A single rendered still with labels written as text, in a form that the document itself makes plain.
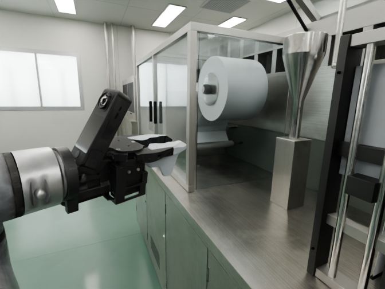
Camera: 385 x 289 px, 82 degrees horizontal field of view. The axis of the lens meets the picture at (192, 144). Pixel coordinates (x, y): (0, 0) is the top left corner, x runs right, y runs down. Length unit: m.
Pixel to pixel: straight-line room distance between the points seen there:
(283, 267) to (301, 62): 0.63
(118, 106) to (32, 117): 5.21
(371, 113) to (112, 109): 0.47
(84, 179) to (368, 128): 0.51
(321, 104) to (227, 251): 0.75
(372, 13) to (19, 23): 5.37
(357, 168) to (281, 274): 0.31
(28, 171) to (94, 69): 5.15
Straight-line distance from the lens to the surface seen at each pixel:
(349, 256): 0.80
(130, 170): 0.34
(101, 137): 0.32
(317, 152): 1.16
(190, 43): 0.94
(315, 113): 1.15
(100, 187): 0.35
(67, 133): 5.47
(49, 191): 0.30
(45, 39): 5.54
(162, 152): 0.35
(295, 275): 0.67
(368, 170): 0.56
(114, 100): 0.32
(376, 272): 0.76
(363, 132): 0.56
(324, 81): 1.14
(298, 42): 0.87
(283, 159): 0.91
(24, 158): 0.30
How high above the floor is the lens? 1.32
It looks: 12 degrees down
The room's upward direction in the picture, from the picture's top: 1 degrees clockwise
